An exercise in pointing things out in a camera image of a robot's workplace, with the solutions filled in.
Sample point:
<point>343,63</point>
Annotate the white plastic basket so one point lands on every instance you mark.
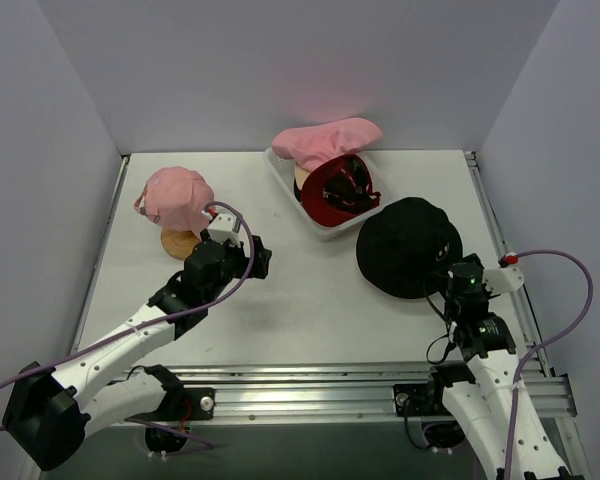
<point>283,172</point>

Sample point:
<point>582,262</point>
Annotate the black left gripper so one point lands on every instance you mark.
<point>256,256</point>

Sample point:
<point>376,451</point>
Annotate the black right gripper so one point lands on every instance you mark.
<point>471,260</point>

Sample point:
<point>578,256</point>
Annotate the black bucket hat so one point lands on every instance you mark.
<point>399,249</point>

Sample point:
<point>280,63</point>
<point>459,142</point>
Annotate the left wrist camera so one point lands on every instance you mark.
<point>223,227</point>

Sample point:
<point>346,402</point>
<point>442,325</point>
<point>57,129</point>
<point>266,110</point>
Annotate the aluminium mounting rail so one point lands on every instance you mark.
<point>304,394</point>

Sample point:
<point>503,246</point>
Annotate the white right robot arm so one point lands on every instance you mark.
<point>485,392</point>

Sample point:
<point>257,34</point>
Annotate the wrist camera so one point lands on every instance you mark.
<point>223,227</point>
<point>506,279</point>

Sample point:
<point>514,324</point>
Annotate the pink hat in basket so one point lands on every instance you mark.
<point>312,146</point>

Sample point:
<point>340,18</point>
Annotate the beige hat in basket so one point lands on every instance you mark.
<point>300,176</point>

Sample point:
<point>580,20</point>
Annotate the pink baseball cap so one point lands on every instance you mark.
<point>174,198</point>

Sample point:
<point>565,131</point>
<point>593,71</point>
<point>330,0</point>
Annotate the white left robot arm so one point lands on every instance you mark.
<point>53,409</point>

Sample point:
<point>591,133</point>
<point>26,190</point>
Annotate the wooden mushroom hat stand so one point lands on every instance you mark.
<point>178,244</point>

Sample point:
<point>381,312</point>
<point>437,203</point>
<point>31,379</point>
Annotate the red baseball cap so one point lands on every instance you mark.
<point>339,191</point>

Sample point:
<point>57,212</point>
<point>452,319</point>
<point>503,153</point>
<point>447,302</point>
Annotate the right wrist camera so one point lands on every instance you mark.
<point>506,279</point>

